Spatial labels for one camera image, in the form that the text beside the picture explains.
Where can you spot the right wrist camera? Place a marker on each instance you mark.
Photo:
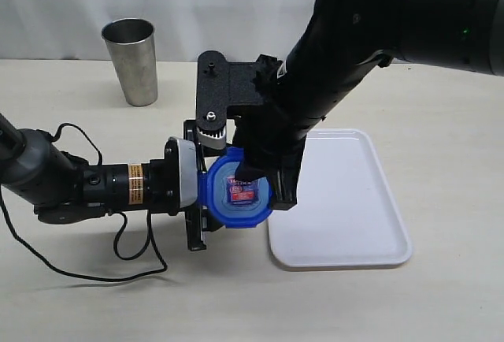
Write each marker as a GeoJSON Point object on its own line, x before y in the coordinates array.
{"type": "Point", "coordinates": [216, 140]}

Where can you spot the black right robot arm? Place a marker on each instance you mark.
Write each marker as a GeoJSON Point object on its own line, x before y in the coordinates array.
{"type": "Point", "coordinates": [346, 39]}

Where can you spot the blue container lid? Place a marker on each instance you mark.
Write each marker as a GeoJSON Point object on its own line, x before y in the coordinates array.
{"type": "Point", "coordinates": [236, 204]}

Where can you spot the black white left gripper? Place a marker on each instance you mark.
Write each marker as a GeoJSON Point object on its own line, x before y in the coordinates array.
{"type": "Point", "coordinates": [173, 184]}

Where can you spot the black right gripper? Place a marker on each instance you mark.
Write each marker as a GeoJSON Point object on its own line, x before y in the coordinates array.
{"type": "Point", "coordinates": [243, 92]}

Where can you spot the stainless steel cup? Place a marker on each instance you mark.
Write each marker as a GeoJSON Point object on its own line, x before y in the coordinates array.
{"type": "Point", "coordinates": [131, 47]}

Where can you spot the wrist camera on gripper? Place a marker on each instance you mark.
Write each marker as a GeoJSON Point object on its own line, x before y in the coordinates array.
{"type": "Point", "coordinates": [187, 170]}

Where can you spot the white plastic tray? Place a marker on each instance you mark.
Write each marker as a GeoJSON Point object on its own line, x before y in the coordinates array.
{"type": "Point", "coordinates": [346, 217]}

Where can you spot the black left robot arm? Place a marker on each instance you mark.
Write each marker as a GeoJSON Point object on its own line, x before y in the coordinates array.
{"type": "Point", "coordinates": [66, 189]}

